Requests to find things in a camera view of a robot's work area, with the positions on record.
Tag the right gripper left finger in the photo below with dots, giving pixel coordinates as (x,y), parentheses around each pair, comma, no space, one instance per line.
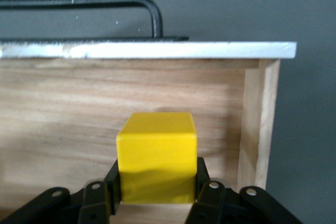
(78,205)

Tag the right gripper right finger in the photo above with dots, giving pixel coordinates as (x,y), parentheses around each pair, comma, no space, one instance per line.
(225,205)

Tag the yellow cube block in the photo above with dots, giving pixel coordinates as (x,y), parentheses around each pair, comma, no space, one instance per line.
(157,155)

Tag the white-fronted wooden drawer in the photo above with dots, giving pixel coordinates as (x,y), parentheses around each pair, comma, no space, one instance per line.
(65,98)

